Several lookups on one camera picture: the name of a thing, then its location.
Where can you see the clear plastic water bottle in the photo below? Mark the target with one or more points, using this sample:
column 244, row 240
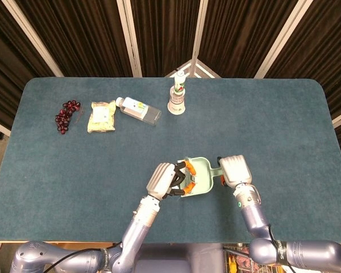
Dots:
column 142, row 111

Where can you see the lilac left robot arm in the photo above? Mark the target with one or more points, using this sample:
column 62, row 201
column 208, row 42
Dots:
column 136, row 227

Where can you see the lilac robot torso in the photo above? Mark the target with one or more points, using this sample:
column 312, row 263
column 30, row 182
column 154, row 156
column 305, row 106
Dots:
column 170, row 261

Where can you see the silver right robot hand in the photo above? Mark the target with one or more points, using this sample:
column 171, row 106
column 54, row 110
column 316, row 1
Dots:
column 236, row 170

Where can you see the small clear plastic jar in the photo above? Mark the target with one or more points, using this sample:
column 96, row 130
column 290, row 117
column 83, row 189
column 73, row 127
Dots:
column 176, row 99

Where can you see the lilac right robot arm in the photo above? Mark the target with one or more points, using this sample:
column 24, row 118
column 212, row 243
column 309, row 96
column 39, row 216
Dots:
column 253, row 216

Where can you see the blue table cloth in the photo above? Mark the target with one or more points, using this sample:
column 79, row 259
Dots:
column 244, row 119

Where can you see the white milk drink bottle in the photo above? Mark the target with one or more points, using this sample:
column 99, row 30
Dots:
column 179, row 84

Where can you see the dark red grape bunch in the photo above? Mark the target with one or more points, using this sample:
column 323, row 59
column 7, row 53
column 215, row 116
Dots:
column 64, row 116

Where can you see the brown cardboard box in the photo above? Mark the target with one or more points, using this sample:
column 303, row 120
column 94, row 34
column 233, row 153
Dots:
column 82, row 246

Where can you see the white paper cup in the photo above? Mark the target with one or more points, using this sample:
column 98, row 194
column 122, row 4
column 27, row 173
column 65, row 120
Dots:
column 176, row 109

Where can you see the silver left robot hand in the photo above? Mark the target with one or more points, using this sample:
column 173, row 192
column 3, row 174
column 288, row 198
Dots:
column 160, row 179

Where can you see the brown pleated partition screen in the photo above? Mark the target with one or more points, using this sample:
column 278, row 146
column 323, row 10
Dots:
column 88, row 34

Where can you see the yellow snack bag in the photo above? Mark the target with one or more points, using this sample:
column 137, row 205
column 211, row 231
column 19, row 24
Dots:
column 100, row 119

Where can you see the mint green dustpan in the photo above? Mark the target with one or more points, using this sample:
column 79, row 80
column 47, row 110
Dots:
column 206, row 176

